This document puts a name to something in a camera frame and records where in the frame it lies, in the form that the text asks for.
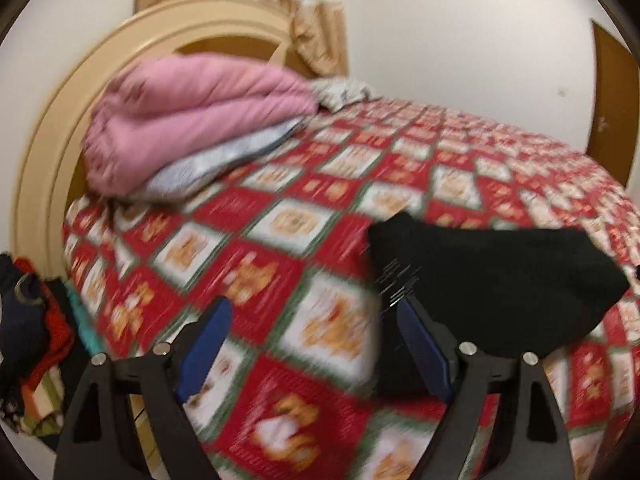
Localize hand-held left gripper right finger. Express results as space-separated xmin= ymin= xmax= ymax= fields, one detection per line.
xmin=395 ymin=296 xmax=576 ymax=480

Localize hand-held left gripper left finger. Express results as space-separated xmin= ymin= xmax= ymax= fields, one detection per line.
xmin=55 ymin=296 xmax=235 ymax=480

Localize black pants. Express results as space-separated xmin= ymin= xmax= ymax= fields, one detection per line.
xmin=367 ymin=211 xmax=631 ymax=406

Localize pile of colourful clothes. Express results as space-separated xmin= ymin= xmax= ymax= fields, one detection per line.
xmin=0 ymin=252 xmax=106 ymax=438

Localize red checkered printed blanket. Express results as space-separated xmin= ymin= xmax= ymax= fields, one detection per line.
xmin=62 ymin=97 xmax=640 ymax=480

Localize brown wooden door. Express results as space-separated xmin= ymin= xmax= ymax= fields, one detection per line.
xmin=585 ymin=19 xmax=640 ymax=188

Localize cream arched headboard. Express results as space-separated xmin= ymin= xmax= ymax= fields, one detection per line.
xmin=14 ymin=0 xmax=321 ymax=281

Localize beige curtain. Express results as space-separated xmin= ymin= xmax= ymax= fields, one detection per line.
xmin=135 ymin=0 xmax=350 ymax=78

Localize pink duvet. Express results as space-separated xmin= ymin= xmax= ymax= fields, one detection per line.
xmin=82 ymin=52 xmax=320 ymax=196

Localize grey folded blanket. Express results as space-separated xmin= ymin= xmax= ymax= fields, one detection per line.
xmin=135 ymin=115 xmax=313 ymax=203

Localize patterned white pillow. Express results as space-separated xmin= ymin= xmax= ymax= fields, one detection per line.
xmin=307 ymin=77 xmax=376 ymax=113

